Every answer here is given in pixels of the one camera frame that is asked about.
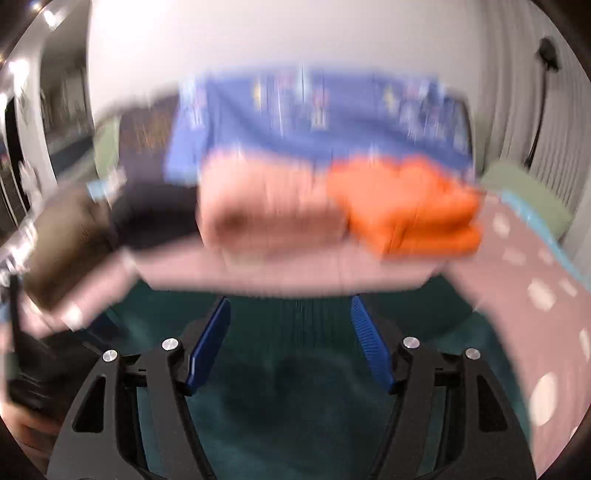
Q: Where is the pink dotted bed sheet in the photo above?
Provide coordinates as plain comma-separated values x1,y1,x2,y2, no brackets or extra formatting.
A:
28,187,591,467

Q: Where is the brown fleece garment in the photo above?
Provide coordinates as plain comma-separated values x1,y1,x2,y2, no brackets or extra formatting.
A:
23,185,122,315

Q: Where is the orange puffer jacket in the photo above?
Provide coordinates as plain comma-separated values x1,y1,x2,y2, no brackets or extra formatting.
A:
325,157,483,257

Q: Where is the green pillow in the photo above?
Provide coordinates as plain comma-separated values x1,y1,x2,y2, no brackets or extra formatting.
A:
480,161,574,241

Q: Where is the light green cushion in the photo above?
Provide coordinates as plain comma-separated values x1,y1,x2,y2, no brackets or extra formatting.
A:
92,115,123,182

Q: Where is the blue tree printed bed cover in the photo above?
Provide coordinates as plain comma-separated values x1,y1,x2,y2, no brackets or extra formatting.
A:
164,69,474,185

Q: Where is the person's left hand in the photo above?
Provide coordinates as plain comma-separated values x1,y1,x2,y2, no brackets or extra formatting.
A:
8,406,62,446

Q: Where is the pink quilted garment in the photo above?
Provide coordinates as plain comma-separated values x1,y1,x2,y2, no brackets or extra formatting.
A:
196,150,352,252

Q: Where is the black wall fixture with cable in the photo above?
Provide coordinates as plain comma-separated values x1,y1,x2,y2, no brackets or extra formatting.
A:
525,37,562,169

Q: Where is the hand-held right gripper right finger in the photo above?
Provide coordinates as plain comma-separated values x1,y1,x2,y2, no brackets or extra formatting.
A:
351,295,539,480

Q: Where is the dark printed pillow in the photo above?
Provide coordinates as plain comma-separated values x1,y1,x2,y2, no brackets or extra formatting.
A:
117,106,178,185

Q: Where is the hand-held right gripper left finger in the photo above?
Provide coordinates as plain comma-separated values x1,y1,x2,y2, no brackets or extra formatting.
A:
46,296,232,480

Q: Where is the dark cloth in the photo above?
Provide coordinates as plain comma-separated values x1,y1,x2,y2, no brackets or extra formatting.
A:
110,179,204,251

